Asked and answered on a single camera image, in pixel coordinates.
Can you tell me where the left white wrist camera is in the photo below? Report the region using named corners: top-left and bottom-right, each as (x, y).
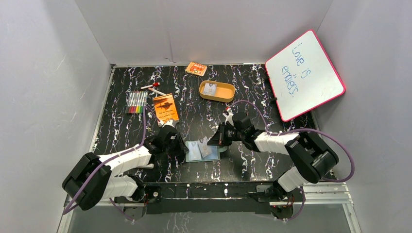
top-left (158, 119), bottom-right (176, 128)

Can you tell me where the white marker pen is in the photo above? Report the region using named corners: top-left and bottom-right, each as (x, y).
top-left (148, 87), bottom-right (166, 96)

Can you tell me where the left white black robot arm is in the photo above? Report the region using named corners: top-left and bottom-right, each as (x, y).
top-left (62, 124), bottom-right (189, 213)

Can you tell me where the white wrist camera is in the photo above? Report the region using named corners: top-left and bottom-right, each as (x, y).
top-left (223, 107), bottom-right (234, 126)
top-left (158, 119), bottom-right (176, 128)

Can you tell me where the tan oval tray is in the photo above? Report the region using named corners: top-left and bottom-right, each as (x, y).
top-left (199, 80), bottom-right (236, 103)

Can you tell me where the black aluminium base frame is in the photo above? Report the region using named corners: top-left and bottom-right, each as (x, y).
top-left (64, 182), bottom-right (355, 222)

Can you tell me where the orange paperback book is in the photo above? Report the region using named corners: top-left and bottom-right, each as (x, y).
top-left (153, 94), bottom-right (179, 123)

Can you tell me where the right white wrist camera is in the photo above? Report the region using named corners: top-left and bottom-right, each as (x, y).
top-left (223, 107), bottom-right (234, 126)

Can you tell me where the pack of coloured markers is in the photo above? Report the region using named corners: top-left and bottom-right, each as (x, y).
top-left (126, 91), bottom-right (148, 114)

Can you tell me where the silver VIP card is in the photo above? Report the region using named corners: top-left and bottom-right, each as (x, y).
top-left (197, 137), bottom-right (212, 158)

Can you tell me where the mint green card holder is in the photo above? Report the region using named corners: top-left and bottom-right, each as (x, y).
top-left (185, 141), bottom-right (227, 163)

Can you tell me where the red capped marker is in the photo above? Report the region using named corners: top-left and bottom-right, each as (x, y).
top-left (140, 82), bottom-right (160, 90)

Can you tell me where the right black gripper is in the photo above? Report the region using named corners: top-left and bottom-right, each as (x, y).
top-left (207, 122), bottom-right (245, 146)

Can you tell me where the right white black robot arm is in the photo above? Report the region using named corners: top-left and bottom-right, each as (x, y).
top-left (207, 112), bottom-right (339, 201)

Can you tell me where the pink framed whiteboard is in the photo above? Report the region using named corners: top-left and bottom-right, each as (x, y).
top-left (265, 30), bottom-right (346, 122)

